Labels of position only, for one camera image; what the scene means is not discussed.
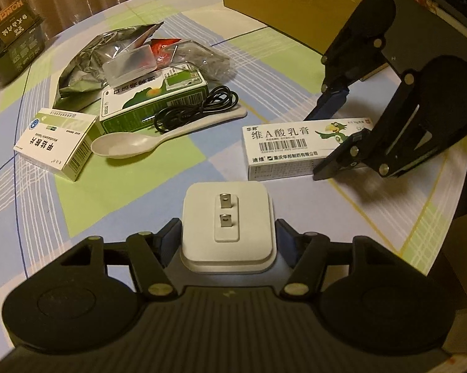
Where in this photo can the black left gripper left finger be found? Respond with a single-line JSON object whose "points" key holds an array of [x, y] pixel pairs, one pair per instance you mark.
{"points": [[146, 255]]}

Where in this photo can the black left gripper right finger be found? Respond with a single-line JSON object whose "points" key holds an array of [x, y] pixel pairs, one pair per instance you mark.
{"points": [[310, 254]]}

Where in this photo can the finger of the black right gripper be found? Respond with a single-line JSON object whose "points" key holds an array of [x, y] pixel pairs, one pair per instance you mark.
{"points": [[353, 54], [426, 115]]}

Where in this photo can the white power adapter plug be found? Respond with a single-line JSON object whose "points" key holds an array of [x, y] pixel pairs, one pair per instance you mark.
{"points": [[228, 228]]}

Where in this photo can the white ointment box with parrot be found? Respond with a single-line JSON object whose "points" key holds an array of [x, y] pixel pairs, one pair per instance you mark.
{"points": [[292, 149]]}

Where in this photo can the beige plastic spoon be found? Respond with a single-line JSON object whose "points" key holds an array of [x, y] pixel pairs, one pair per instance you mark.
{"points": [[122, 145]]}

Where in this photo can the clear plastic bag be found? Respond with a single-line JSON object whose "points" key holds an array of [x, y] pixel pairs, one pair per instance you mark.
{"points": [[213, 65]]}

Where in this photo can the white mecobalamin tablets box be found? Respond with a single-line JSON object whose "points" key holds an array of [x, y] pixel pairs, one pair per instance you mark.
{"points": [[59, 141]]}

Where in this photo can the green white medicine box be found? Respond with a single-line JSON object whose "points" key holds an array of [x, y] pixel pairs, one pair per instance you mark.
{"points": [[132, 106]]}

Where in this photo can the silver foil bag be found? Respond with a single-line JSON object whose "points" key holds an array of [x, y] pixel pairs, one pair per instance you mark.
{"points": [[84, 74]]}

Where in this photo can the clear plastic case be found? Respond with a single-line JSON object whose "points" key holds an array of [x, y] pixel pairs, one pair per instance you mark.
{"points": [[129, 65]]}

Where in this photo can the red snack packet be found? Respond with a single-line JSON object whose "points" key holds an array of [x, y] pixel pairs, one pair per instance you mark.
{"points": [[162, 49]]}

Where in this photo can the checkered tablecloth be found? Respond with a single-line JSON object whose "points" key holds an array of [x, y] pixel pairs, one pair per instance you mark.
{"points": [[277, 80]]}

